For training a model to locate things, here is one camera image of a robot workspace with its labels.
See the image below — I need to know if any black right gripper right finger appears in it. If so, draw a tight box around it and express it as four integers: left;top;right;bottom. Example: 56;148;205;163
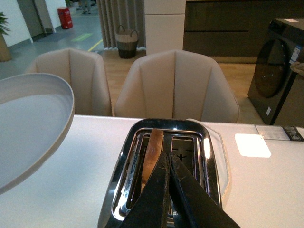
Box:
168;153;239;228

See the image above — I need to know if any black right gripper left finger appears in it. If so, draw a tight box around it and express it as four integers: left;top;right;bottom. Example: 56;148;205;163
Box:
105;152;170;228

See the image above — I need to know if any slice of bread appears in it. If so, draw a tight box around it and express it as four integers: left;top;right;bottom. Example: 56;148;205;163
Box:
141;129;163;192

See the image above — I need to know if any grey round plate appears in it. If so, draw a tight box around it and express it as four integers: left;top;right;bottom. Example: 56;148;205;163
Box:
0;73;75;194

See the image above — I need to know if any chrome white two-slot toaster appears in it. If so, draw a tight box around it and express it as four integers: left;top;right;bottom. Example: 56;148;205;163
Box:
98;119;222;228

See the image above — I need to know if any black white label card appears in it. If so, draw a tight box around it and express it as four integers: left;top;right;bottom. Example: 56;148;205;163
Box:
255;125;304;142

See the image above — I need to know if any right beige chair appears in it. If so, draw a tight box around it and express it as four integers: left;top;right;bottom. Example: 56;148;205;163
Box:
114;50;240;123

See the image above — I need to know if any beige chair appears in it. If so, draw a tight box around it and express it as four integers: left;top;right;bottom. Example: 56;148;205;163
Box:
25;48;112;116
114;50;240;123

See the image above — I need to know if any dark front-load washing machine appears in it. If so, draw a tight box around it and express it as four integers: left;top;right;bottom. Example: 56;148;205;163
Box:
247;18;304;124

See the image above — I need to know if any left beige chair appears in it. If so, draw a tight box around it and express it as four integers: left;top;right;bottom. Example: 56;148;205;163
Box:
25;48;112;116

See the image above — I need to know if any woven laundry basket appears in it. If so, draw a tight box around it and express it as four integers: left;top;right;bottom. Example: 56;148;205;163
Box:
115;25;139;59

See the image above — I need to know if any beige cloth on washer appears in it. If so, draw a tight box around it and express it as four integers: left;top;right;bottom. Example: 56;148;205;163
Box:
290;61;304;76

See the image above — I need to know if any dark kitchen counter cabinet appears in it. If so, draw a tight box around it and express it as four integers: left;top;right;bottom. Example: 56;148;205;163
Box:
183;0;304;58

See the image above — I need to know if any white pillar cabinet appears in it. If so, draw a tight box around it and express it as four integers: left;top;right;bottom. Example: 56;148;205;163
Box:
144;0;186;55

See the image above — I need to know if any grey curtain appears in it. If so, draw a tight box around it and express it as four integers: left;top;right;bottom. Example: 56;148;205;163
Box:
96;0;146;48

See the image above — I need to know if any potted green plant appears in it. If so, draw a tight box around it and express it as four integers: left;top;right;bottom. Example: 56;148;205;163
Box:
0;12;12;62

